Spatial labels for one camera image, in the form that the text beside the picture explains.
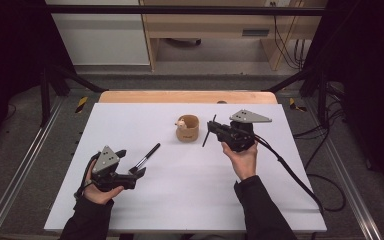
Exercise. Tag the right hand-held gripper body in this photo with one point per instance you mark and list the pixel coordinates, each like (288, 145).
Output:
(248, 116)

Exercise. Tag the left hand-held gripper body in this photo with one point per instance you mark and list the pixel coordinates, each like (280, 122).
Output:
(105, 160)

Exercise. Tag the thin black brush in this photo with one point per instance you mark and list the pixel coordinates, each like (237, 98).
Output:
(207, 138)

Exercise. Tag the thick black makeup brush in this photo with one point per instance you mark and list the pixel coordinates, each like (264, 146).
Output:
(148, 155)

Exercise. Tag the brown cup with animal figure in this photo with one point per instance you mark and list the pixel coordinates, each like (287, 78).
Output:
(187, 131)

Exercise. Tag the person's left hand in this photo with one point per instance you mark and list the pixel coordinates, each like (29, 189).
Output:
(101, 196)

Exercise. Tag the person's right hand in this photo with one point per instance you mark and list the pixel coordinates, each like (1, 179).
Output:
(245, 163)

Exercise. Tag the white sheet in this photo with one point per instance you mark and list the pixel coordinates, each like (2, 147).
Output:
(180, 200)

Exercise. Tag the wooden table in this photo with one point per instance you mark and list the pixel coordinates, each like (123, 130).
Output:
(166, 97)

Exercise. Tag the black metal stand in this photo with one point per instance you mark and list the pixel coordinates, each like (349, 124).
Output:
(45, 100)
(321, 100)

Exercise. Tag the light wooden desk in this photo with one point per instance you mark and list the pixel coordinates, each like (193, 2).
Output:
(206, 25)

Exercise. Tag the white cabinet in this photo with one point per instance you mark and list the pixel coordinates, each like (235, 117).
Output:
(103, 40)

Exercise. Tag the dark curtain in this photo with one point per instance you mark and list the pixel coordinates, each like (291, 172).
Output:
(10, 50)
(373, 66)

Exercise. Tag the aluminium rail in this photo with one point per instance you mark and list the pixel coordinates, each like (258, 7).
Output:
(23, 160)
(346, 180)

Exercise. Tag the black horizontal frame bar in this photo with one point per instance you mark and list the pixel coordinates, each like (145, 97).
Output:
(180, 10)

